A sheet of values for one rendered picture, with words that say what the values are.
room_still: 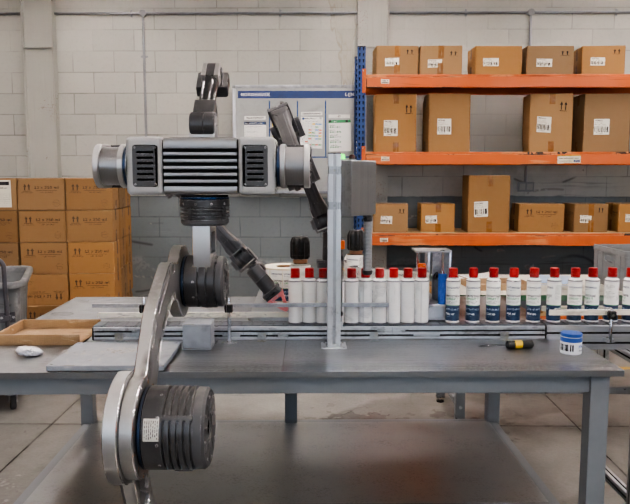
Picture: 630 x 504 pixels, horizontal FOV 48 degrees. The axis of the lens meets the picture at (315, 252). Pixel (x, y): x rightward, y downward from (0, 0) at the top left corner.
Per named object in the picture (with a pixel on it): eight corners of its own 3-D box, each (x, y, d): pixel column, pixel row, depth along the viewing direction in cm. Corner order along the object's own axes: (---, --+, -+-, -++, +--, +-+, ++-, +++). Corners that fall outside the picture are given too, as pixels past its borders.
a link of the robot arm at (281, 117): (260, 103, 240) (287, 92, 239) (273, 135, 249) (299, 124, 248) (283, 177, 207) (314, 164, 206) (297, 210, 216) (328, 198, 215)
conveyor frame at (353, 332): (536, 332, 267) (537, 319, 266) (546, 339, 256) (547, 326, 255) (100, 333, 265) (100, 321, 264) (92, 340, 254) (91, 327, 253)
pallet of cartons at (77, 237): (140, 330, 644) (136, 177, 629) (124, 352, 563) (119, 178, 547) (5, 332, 634) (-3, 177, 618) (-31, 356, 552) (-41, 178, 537)
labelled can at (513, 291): (517, 321, 263) (519, 266, 261) (521, 323, 258) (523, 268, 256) (503, 321, 263) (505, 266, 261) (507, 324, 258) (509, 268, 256)
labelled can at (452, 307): (457, 321, 263) (458, 266, 261) (460, 324, 258) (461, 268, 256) (443, 321, 263) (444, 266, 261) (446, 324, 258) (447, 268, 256)
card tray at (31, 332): (101, 329, 272) (100, 319, 272) (79, 345, 246) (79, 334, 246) (23, 329, 272) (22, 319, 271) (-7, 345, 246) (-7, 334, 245)
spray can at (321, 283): (331, 322, 261) (331, 267, 259) (329, 325, 256) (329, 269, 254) (317, 321, 262) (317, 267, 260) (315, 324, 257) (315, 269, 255)
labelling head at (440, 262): (445, 313, 276) (446, 248, 273) (451, 320, 263) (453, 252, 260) (409, 313, 276) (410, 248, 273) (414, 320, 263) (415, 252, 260)
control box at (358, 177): (376, 214, 251) (376, 160, 249) (351, 216, 237) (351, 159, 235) (351, 213, 257) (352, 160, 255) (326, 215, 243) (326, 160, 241)
